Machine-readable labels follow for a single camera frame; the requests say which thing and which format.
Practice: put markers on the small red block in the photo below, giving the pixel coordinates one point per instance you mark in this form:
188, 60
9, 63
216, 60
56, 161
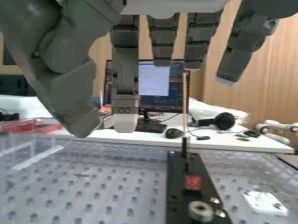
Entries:
193, 182

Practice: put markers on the black plate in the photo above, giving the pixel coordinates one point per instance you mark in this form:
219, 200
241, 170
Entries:
186, 200

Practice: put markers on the black headphones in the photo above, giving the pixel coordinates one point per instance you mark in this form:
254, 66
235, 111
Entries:
222, 120

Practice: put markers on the thin stick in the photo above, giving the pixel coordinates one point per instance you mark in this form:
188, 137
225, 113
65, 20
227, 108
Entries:
184, 110

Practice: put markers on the small white jointed device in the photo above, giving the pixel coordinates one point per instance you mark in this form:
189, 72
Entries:
277, 128

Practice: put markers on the small white square plate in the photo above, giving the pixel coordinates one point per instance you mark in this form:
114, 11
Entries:
265, 202

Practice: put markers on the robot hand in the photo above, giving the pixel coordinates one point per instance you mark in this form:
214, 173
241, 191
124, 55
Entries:
61, 50

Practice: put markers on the red tray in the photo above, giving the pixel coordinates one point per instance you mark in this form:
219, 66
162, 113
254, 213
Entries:
27, 126

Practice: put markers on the black keyboard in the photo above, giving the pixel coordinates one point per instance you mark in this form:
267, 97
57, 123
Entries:
150, 126

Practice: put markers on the black mouse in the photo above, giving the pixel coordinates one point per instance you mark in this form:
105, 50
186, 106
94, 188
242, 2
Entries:
173, 133

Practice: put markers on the metal bearing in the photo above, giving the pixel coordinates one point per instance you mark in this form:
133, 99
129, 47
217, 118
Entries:
201, 211

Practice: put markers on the clear box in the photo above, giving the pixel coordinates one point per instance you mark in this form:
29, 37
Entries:
88, 186

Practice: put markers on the white desk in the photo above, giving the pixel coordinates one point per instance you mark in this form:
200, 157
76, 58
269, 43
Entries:
221, 140

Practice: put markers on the computer screen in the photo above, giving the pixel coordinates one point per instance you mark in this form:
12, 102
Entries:
160, 93

